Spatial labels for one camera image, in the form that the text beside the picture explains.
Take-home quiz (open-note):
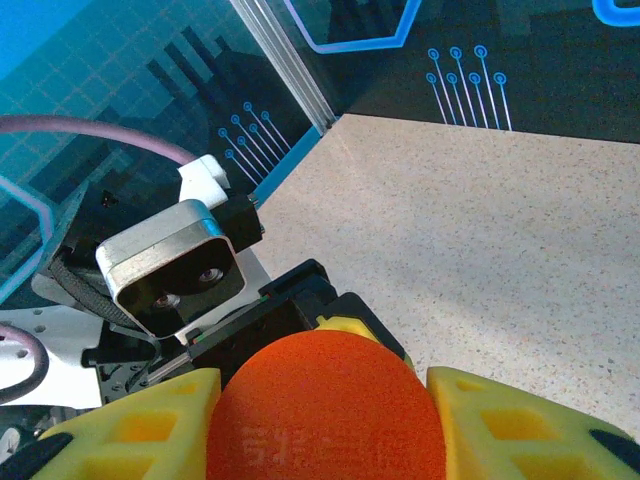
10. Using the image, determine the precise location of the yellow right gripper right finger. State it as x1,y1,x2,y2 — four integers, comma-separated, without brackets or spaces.
425,366,640,480

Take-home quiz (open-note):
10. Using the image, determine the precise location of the orange foam ball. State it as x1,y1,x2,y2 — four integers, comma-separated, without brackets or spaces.
204,329,449,480

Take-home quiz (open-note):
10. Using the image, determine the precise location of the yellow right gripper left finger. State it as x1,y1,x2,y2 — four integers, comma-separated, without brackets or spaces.
0,367,223,480

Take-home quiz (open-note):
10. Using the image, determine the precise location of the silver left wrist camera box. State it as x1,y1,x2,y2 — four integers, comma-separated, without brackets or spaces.
94,153,265,340

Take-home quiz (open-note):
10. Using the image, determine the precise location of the aluminium frame post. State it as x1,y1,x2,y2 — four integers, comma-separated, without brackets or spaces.
229,0,337,132

